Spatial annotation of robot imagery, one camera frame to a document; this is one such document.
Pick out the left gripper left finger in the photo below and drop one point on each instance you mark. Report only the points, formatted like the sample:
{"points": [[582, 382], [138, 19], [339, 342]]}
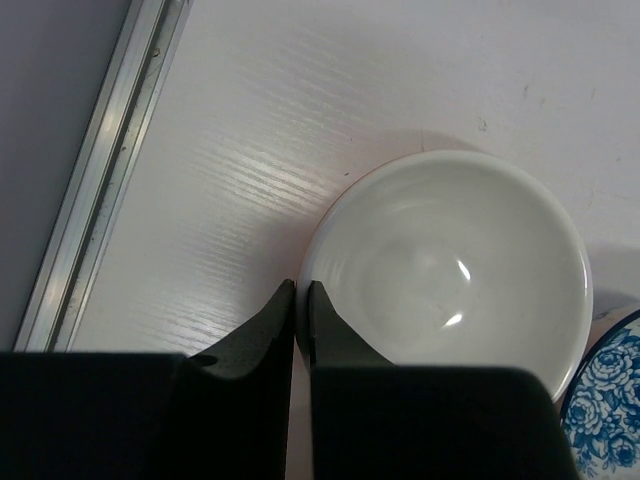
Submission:
{"points": [[220, 414]]}

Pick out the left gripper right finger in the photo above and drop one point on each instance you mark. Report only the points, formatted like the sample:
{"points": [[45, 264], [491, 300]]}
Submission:
{"points": [[374, 420]]}

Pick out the orange bowl white inside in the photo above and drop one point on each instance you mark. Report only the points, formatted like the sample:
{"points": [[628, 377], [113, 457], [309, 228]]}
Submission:
{"points": [[456, 258]]}

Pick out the blue floral bowl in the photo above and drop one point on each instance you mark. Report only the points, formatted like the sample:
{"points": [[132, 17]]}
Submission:
{"points": [[600, 410]]}

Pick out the aluminium table rail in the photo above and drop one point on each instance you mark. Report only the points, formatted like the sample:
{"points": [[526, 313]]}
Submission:
{"points": [[130, 90]]}

